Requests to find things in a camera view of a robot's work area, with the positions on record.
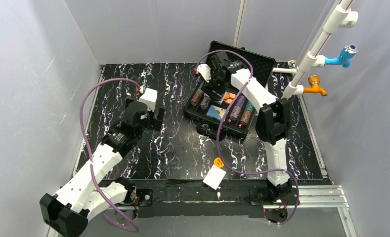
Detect black poker set case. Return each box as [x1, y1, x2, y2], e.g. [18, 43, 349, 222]
[182, 41, 276, 140]

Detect orange dealer button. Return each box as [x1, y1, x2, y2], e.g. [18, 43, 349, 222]
[214, 157, 224, 168]

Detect blue playing card deck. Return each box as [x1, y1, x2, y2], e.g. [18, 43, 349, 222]
[208, 89, 225, 102]

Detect red playing card deck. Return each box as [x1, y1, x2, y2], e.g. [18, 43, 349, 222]
[203, 164, 226, 190]

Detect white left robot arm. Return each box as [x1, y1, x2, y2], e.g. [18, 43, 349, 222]
[39, 99, 165, 237]

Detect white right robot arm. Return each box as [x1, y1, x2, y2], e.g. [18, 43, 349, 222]
[194, 49, 297, 202]

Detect grey chip stack in case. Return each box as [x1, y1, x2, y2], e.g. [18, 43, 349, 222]
[199, 96, 211, 110]

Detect purple chip stack in case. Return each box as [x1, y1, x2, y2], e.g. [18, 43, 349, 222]
[228, 95, 246, 122]

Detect blue card deck in case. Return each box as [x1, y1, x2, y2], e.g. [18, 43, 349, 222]
[206, 105, 226, 121]

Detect green chip stack in case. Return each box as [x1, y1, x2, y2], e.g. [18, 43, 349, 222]
[238, 101, 255, 129]

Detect orange plastic tap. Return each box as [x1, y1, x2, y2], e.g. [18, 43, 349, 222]
[303, 75, 328, 97]

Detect blue plastic tap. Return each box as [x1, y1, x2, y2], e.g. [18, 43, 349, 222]
[324, 44, 358, 68]

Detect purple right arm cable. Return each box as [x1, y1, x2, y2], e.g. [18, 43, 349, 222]
[196, 49, 301, 226]

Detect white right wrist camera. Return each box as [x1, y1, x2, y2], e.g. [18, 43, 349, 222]
[194, 63, 211, 83]

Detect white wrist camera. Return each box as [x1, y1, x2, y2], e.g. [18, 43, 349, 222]
[194, 63, 211, 83]
[138, 87, 158, 112]

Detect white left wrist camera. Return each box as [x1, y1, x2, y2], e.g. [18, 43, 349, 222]
[138, 87, 158, 112]

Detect white pvc pipe frame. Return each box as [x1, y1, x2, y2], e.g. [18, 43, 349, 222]
[281, 0, 359, 99]

